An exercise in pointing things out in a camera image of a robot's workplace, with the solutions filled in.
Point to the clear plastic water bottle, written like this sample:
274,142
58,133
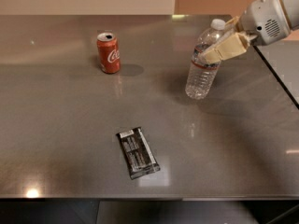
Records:
201,74

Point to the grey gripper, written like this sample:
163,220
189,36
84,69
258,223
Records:
263,19

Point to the red coca-cola can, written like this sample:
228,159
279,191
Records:
109,54

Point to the black rxbar chocolate wrapper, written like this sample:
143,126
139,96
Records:
137,153

